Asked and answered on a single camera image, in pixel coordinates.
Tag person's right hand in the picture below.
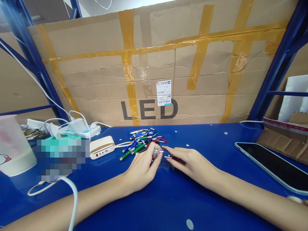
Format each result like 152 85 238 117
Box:
161 145 218 189

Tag person's left hand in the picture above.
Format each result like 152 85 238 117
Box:
123 143 164 191

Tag silver keychain flashlight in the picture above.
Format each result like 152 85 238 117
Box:
150 145 162 167

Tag cream power bank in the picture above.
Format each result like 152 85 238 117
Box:
89 135 116 160

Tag white power strip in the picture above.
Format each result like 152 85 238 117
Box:
58 121 102 139

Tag white charger plug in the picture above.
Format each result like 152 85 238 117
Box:
69 120 84 134

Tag white shipping label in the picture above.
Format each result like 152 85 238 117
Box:
156 80 172 107

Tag tablet with light blue case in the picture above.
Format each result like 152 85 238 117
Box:
234 141 308 196

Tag teal packet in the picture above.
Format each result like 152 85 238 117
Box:
47 134 84 145

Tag open brown cardboard box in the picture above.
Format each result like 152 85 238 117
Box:
256 111 308 167

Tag crumpled white wrapper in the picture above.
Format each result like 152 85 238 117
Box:
44 122 61 140

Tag large taped cardboard sheet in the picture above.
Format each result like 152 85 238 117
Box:
27 0 301 127

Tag black yellow snack packets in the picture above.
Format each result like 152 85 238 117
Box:
20 124 49 141

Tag white foam sheet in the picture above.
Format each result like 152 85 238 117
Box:
278 75 308 123

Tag blue metal shelf upright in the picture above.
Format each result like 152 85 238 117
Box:
0 0 82 121
247 0 308 124

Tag translucent plastic cup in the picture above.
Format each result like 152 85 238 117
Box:
0 114 38 177

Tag plain brown cardboard sheet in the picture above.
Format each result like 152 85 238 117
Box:
0 30 56 114

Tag pile of coloured keychain flashlights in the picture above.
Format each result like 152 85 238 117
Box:
119 128 169 162

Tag beige short cable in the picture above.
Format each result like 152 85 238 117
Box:
115 141 133 149

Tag thick white cable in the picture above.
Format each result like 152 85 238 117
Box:
27 176 79 227

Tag thin white cable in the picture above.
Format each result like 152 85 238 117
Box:
0 38 93 141

